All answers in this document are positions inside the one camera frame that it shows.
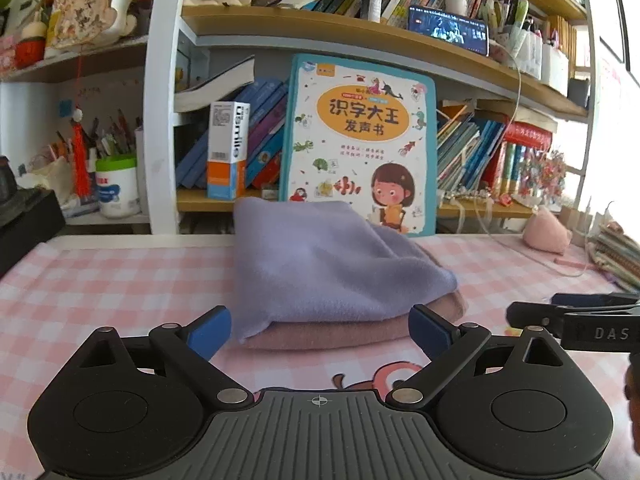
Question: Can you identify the bunch of pens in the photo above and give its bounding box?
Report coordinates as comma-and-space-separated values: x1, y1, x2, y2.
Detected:
80, 112, 138, 161

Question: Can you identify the white cable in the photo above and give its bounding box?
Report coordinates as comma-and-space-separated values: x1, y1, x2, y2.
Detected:
475, 42, 618, 278

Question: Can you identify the pink checked cartoon tablecloth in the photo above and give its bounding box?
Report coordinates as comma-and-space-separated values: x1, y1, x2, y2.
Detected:
0, 232, 640, 480

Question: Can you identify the red tassel ornament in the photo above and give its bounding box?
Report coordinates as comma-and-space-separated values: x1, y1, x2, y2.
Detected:
71, 105, 96, 198

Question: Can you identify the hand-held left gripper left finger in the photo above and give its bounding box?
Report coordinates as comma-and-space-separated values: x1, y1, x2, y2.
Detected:
72, 305, 253, 409

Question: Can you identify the wooden and white bookshelf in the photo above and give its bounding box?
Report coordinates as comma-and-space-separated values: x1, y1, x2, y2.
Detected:
0, 0, 593, 236

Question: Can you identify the white pen organiser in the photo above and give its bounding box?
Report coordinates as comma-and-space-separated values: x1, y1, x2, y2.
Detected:
490, 0, 543, 68

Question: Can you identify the white canister with green rim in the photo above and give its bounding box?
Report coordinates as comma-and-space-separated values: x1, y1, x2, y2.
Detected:
95, 155, 141, 219

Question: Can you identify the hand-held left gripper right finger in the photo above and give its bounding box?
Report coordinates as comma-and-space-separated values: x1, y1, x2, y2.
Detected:
390, 305, 568, 409

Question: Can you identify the dark grey cup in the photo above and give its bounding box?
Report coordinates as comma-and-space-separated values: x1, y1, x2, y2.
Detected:
567, 77, 591, 108

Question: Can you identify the stack of notebooks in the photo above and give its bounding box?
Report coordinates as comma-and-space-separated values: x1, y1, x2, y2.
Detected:
585, 220, 640, 293

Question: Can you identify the row of blue books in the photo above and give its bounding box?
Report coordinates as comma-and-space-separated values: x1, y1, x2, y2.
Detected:
176, 77, 290, 191

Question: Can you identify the row of red books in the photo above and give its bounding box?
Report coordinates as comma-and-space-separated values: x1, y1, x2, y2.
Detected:
492, 120, 556, 196

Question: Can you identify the black bag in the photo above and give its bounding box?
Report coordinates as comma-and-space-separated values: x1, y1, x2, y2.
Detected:
0, 187, 67, 278

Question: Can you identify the decorated cat ornament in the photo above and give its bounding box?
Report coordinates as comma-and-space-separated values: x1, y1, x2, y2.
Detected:
47, 0, 138, 51

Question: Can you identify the colourful paper flower ornament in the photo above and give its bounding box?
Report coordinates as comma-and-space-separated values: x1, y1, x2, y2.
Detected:
520, 150, 568, 206

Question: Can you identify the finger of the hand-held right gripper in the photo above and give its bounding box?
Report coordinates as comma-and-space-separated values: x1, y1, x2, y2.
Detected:
506, 301, 568, 338
550, 292, 640, 311

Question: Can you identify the wooden desk organiser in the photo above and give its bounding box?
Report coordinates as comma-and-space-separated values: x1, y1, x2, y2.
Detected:
560, 205, 591, 246

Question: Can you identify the cream cloth bag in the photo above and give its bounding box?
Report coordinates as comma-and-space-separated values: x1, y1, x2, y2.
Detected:
20, 157, 76, 206

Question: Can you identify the pink plush toy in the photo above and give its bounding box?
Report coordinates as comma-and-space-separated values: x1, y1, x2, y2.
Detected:
522, 208, 573, 253

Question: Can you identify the row of slim picture books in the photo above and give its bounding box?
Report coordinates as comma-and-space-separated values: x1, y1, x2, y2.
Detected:
436, 102, 508, 193

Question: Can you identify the white storage box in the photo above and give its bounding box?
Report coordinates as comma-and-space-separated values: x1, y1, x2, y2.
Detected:
540, 45, 571, 96

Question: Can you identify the purple and pink sweater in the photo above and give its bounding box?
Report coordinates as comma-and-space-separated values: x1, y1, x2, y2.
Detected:
232, 199, 468, 352

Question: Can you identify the teal children's picture book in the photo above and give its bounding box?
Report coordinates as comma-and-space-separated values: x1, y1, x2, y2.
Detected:
278, 53, 438, 237

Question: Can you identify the white and orange carton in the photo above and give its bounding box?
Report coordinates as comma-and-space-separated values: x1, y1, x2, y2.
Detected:
206, 101, 249, 200

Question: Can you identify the brown leather shoe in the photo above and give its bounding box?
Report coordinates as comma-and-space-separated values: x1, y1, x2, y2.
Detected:
0, 156, 18, 203

